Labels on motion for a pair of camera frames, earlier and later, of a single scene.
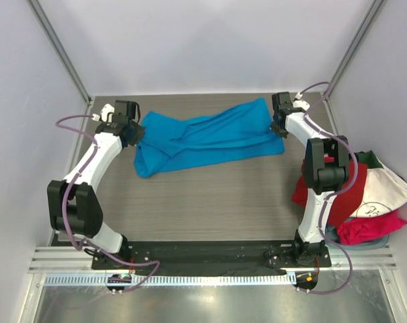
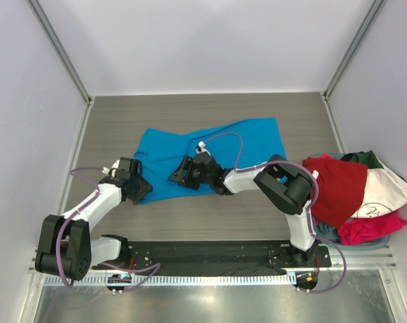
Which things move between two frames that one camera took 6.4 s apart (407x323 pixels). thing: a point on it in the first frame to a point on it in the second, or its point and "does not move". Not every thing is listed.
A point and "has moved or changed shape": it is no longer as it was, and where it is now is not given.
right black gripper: x=278 y=126 to x=188 y=171
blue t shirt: x=239 y=132 has moved or changed shape
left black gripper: x=134 y=131 to x=141 y=188
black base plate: x=235 y=257 does not move
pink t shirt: x=354 y=230 does not move
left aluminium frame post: x=58 y=46 does not move
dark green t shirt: x=368 y=158 does not move
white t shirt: x=383 y=191 does not move
